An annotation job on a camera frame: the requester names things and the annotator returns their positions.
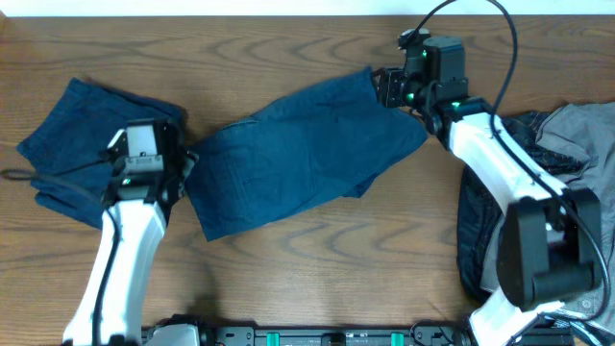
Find teal blue shorts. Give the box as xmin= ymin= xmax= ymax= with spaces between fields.
xmin=186 ymin=68 xmax=428 ymax=240

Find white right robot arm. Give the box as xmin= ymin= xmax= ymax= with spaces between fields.
xmin=373 ymin=54 xmax=611 ymax=345

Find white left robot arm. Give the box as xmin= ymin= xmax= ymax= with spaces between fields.
xmin=62 ymin=119 xmax=198 ymax=345

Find folded navy blue garment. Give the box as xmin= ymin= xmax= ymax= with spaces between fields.
xmin=15 ymin=77 xmax=186 ymax=231

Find dark patterned garment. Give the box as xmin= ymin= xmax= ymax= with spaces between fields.
xmin=456 ymin=106 xmax=614 ymax=303

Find grey shirt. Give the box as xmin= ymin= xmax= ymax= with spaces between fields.
xmin=454 ymin=103 xmax=614 ymax=334

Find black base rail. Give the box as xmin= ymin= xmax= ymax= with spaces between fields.
xmin=143 ymin=314 xmax=576 ymax=346

